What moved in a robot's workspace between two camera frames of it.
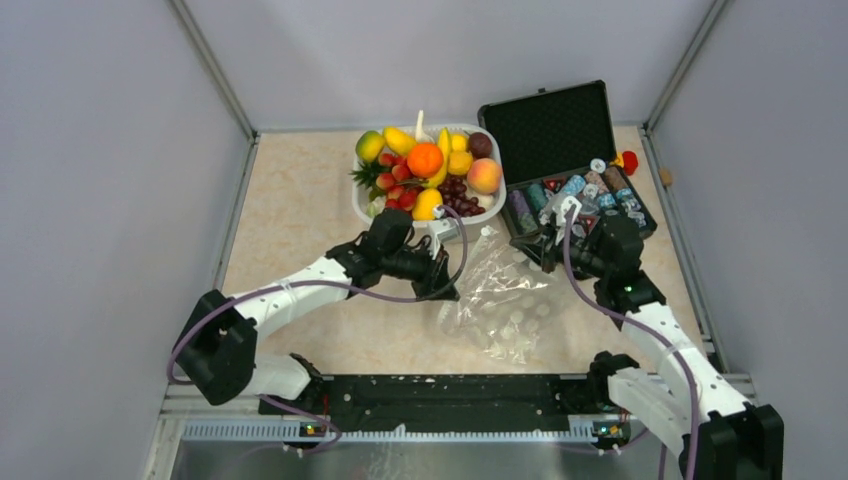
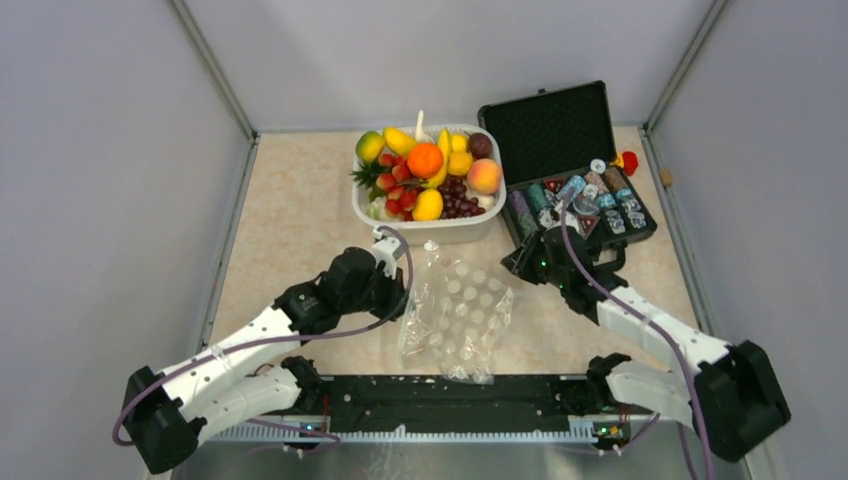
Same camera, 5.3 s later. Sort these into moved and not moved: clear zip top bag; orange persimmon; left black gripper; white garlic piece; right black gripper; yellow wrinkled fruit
Moved: left black gripper; clear zip top bag
Not moved: yellow wrinkled fruit; white garlic piece; right black gripper; orange persimmon
